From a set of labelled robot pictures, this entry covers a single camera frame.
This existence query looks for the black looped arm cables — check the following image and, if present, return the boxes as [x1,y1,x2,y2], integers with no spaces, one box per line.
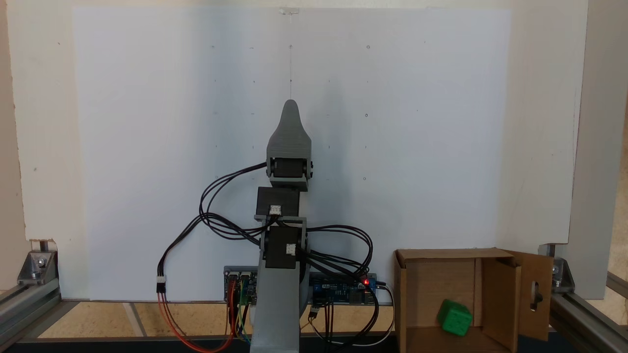
[296,225,375,279]

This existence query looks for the white paper sheet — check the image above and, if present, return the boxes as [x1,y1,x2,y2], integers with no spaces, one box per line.
[72,6,513,301]

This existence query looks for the orange and red wires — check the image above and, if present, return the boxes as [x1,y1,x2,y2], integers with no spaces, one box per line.
[157,282,237,353]

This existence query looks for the grey wedge-shaped fixed gripper finger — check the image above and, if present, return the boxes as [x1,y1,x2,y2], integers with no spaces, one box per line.
[266,99,313,160]

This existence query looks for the aluminium frame rail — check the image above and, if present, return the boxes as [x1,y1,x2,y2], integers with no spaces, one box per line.
[549,271,628,353]
[0,280,63,350]

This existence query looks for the small circuit board with headers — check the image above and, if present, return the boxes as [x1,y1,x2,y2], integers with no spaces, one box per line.
[224,266,259,305]

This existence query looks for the long black cable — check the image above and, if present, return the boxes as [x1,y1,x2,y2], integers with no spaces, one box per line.
[157,215,263,295]

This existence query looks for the green wire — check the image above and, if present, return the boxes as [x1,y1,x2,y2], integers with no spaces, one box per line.
[237,283,252,342]

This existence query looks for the white wire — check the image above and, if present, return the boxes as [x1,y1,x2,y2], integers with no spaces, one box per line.
[313,282,396,348]

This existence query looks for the black gripper motor cable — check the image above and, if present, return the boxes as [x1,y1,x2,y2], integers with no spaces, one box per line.
[198,163,269,242]

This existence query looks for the blue circuit board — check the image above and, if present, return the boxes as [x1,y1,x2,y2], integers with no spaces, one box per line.
[308,273,379,305]

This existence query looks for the open cardboard box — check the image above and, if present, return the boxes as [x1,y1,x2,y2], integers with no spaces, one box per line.
[393,247,554,353]

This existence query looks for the green die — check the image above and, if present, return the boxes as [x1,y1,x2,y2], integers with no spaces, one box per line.
[437,299,473,337]

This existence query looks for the metal corner bracket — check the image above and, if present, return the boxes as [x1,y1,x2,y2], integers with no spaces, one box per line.
[539,243,576,293]
[17,239,60,288]

